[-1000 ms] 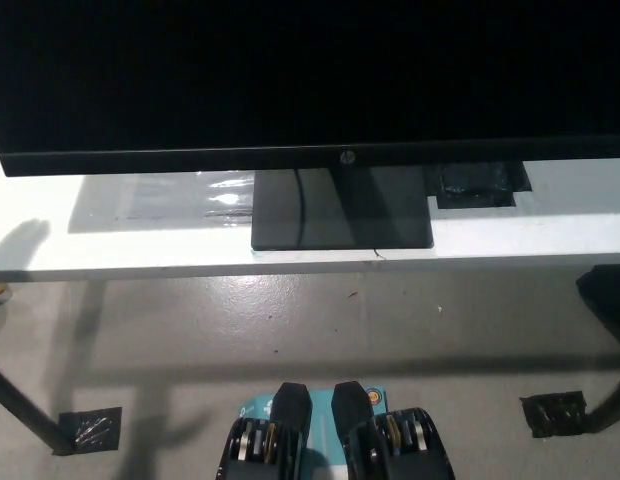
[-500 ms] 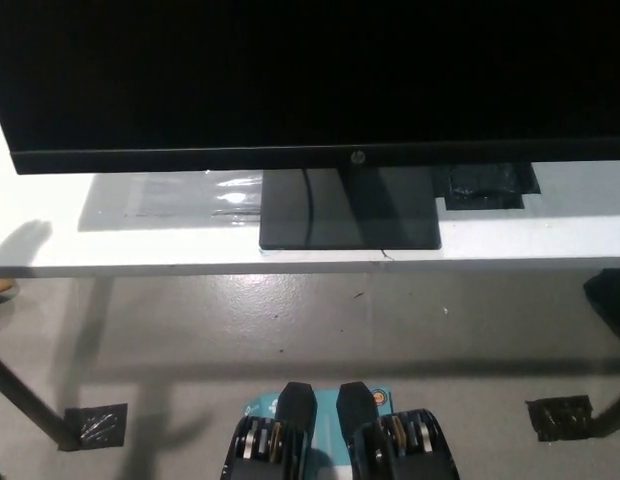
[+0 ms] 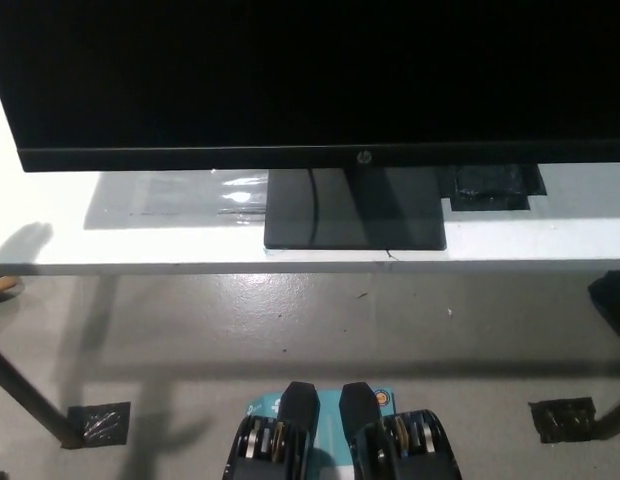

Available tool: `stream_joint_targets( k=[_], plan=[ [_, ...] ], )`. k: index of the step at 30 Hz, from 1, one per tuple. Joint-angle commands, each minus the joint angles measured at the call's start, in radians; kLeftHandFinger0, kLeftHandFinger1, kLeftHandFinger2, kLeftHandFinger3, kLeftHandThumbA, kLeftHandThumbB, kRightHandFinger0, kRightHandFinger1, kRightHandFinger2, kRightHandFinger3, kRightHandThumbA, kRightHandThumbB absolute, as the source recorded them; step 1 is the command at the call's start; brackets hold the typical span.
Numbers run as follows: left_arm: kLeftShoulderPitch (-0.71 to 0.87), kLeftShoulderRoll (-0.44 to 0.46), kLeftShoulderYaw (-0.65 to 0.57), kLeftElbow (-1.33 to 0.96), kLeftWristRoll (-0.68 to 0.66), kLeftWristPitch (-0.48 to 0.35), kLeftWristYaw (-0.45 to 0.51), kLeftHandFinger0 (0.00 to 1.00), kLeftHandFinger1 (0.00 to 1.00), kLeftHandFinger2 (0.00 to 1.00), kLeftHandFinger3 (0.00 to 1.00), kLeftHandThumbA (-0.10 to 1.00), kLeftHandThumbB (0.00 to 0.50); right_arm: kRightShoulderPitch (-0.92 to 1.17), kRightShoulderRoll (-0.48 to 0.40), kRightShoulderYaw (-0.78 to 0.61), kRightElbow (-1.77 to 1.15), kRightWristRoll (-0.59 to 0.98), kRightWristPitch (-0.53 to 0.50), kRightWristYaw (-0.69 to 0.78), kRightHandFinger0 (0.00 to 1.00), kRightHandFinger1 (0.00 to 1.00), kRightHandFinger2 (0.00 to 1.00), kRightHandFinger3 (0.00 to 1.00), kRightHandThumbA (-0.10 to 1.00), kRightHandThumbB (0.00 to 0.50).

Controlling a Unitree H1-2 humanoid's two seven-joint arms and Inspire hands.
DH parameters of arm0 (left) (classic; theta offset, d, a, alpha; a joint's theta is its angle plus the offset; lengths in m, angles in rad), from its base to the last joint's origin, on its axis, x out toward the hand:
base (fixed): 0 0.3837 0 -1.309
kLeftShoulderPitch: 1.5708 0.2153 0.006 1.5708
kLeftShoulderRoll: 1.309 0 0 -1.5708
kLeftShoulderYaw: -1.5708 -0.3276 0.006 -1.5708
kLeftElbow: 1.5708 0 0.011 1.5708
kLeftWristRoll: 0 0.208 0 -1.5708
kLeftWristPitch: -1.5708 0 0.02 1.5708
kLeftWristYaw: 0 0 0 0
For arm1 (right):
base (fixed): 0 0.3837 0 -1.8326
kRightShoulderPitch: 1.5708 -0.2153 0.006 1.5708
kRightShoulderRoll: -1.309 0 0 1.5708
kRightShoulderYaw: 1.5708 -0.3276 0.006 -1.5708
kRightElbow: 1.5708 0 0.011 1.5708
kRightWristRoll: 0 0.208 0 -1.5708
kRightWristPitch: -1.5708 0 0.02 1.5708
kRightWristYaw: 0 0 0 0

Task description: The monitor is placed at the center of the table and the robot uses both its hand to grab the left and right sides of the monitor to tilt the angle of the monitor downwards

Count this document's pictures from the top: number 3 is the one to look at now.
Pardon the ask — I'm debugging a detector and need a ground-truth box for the black HP monitor screen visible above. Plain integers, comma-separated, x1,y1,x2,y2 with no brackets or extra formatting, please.
0,0,620,174

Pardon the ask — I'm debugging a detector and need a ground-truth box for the dark metal table leg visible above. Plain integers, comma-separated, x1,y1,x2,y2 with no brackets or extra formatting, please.
597,372,620,442
0,337,84,450

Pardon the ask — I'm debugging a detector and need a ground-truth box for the black floor tape patch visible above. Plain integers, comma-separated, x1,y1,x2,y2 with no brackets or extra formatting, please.
67,399,132,448
528,397,602,445

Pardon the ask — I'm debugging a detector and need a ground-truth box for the black square monitor stand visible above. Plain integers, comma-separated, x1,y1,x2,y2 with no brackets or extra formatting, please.
263,167,448,251

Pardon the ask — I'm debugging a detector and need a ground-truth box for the brown wooden stool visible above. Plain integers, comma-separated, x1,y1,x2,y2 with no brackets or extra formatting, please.
0,273,26,307

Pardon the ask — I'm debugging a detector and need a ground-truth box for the black tape patch on tabletop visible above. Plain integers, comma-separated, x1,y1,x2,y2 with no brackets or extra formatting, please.
441,163,549,212

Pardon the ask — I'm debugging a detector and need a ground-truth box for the clear plastic tape sheet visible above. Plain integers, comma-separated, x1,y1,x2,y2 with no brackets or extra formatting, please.
84,169,270,231

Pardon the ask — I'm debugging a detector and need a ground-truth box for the black bulky object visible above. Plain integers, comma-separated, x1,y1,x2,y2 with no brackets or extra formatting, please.
588,269,620,346

